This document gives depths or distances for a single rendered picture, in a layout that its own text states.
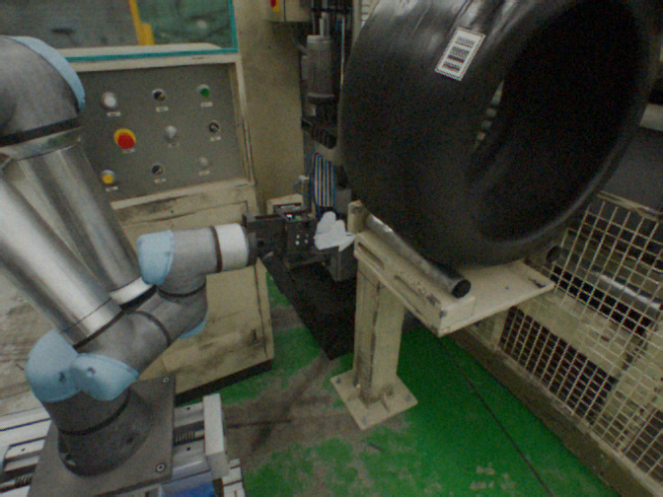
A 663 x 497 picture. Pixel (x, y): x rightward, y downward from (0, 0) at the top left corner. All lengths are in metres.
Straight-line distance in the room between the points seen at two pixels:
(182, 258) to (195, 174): 0.72
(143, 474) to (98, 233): 0.41
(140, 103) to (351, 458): 1.34
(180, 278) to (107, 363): 0.14
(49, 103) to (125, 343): 0.35
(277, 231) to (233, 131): 0.68
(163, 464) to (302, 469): 0.83
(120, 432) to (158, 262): 0.34
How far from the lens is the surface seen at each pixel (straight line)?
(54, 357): 0.73
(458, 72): 0.60
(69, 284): 0.60
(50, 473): 0.90
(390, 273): 0.95
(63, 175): 0.71
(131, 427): 0.82
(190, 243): 0.60
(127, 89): 1.21
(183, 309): 0.65
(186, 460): 0.89
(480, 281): 1.04
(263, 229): 0.63
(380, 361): 1.51
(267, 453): 1.62
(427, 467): 1.62
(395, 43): 0.69
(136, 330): 0.62
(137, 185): 1.28
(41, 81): 0.70
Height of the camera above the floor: 1.40
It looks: 33 degrees down
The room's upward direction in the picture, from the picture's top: straight up
